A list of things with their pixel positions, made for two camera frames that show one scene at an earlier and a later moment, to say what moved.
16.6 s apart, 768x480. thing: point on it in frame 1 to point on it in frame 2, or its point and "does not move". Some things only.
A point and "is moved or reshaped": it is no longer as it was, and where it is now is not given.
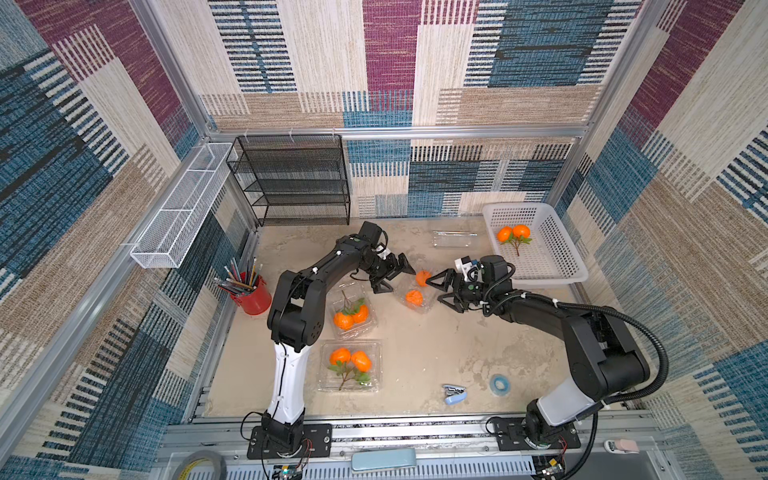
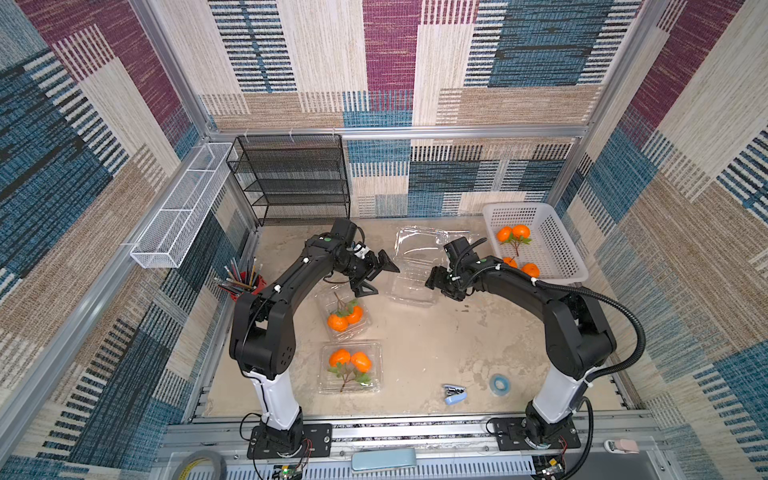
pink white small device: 621,445 does not move
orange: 414,297 to 511,262
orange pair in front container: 356,365 does not move
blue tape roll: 499,385 does not move
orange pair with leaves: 517,234 does not move
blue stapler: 455,394 does not move
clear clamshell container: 352,311 is moved or reshaped
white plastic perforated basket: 550,258 does not move
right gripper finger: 446,280 does not move
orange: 421,277 to 531,269
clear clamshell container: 415,293 is moved or reshaped
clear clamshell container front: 349,366 does not move
